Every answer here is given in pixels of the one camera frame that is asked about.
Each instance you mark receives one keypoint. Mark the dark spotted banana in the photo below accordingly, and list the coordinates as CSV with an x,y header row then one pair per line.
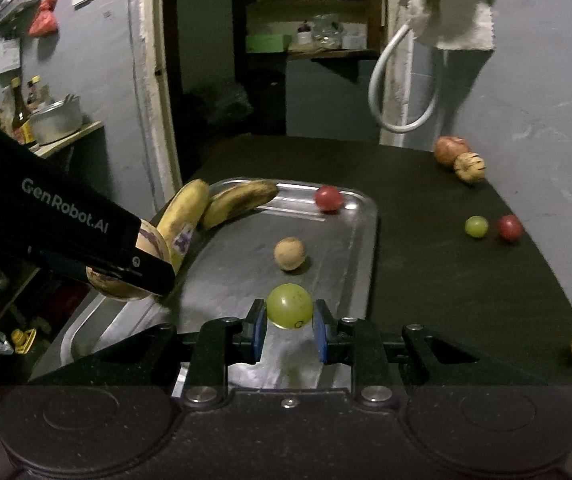
x,y
237,200

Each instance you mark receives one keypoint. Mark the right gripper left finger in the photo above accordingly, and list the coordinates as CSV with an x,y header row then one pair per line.
x,y
219,344

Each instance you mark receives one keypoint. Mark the green box on shelf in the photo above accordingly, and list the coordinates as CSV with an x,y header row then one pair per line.
x,y
267,43

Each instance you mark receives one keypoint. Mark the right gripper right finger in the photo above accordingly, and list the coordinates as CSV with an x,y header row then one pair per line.
x,y
356,343

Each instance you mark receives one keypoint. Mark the red cherry tomato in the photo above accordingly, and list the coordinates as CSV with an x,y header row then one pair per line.
x,y
510,229
328,198

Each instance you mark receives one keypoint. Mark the yellow banana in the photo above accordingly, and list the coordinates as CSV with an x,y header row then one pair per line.
x,y
179,222

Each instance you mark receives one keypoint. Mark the white hanging cloth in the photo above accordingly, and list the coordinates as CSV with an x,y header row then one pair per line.
x,y
451,25

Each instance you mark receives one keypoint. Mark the striped pepino melon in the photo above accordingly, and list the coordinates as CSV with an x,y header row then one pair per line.
x,y
150,240
470,167

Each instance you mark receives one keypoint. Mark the metal cooking pot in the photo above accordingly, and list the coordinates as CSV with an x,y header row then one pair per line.
x,y
53,122

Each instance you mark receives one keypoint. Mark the silver metal tray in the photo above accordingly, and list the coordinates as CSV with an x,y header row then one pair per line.
x,y
229,267

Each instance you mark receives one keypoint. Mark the dark sauce bottle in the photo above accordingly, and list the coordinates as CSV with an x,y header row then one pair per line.
x,y
22,130

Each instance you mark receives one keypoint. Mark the red plastic bag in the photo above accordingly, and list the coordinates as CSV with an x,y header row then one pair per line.
x,y
45,22

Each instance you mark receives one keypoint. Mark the green grape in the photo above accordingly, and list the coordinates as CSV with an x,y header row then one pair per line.
x,y
289,306
476,226

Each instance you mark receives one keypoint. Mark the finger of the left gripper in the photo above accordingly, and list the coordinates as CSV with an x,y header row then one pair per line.
x,y
133,273

